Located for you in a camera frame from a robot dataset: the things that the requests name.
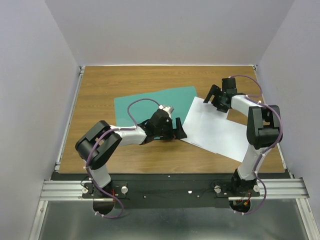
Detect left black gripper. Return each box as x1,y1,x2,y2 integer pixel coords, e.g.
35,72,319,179
155,118,187,141

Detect white paper sheet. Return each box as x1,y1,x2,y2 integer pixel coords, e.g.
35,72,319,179
182,97,249,162
192,117,249,163

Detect teal paper folder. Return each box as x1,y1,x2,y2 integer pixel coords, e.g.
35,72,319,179
114,86,197,127

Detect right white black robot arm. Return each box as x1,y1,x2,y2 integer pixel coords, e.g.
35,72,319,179
203,76,283,196

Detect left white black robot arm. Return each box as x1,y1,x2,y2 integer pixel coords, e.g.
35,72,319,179
75,107,187,198

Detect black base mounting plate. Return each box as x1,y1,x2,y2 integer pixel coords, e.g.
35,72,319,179
50,173,292,216

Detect metal sheet front panel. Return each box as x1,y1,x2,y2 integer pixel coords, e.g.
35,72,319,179
29,199,320,240

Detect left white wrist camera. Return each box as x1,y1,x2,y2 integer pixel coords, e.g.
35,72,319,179
158,104,174,118

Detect right table edge rail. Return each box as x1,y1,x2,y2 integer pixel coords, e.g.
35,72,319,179
253,65,297,173

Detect table edge rail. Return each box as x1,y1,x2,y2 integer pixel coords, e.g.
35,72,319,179
53,65,86,172
253,65,297,173

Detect left table edge rail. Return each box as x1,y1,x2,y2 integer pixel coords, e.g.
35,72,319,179
53,65,86,172

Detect aluminium extrusion rail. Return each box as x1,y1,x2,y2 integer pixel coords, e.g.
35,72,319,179
39,178,310,201

